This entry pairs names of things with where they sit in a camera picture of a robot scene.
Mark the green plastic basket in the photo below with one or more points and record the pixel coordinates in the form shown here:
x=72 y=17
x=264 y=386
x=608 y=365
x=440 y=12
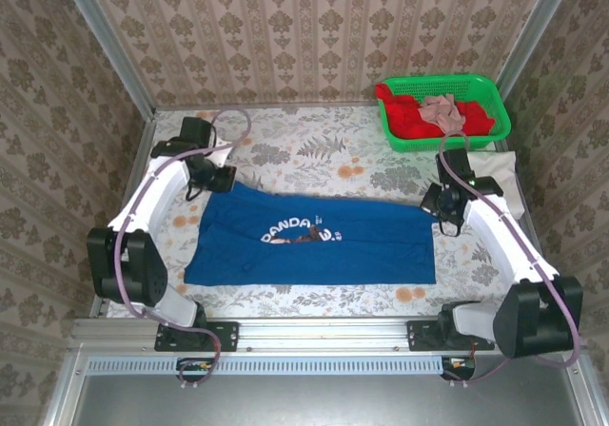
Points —
x=499 y=126

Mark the blue printed t-shirt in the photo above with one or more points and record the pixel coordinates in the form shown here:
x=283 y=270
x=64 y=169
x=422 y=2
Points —
x=333 y=259

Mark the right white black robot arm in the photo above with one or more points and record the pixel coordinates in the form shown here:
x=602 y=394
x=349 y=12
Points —
x=490 y=240

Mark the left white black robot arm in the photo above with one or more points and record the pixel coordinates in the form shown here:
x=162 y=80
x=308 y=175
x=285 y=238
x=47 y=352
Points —
x=152 y=193

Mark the white folded t-shirt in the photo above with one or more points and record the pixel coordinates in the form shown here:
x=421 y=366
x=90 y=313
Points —
x=499 y=169

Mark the pink t-shirt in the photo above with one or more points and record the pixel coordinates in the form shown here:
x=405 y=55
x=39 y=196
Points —
x=442 y=112

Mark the red t-shirt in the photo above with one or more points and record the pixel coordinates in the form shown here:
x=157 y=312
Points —
x=404 y=117

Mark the grey metal panel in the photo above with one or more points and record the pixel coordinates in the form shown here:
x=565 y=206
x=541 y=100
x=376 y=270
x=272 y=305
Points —
x=333 y=402

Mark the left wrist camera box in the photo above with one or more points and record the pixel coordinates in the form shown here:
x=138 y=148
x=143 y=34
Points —
x=220 y=156

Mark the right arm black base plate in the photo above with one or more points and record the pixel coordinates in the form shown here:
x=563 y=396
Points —
x=421 y=338

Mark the aluminium frame post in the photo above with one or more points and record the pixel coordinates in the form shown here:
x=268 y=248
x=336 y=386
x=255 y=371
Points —
x=528 y=41
x=109 y=50

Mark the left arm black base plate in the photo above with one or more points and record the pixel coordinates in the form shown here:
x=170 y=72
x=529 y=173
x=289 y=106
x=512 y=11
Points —
x=226 y=335

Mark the aluminium mounting rail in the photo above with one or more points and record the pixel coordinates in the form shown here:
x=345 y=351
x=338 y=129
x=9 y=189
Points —
x=323 y=333

